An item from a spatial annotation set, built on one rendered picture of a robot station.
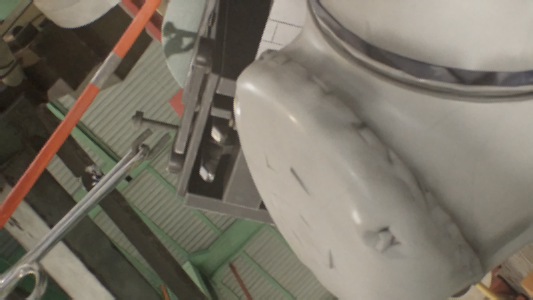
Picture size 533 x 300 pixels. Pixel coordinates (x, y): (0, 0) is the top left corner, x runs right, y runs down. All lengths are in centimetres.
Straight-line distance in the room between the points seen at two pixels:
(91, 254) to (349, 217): 107
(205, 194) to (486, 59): 35
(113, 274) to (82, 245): 7
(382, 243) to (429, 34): 5
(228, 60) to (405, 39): 30
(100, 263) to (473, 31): 112
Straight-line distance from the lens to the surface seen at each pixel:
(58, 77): 128
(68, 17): 117
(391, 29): 18
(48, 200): 124
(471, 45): 17
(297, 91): 19
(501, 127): 19
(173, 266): 123
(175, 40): 60
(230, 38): 49
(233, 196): 49
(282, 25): 42
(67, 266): 127
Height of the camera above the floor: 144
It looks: level
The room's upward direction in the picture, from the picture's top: 135 degrees counter-clockwise
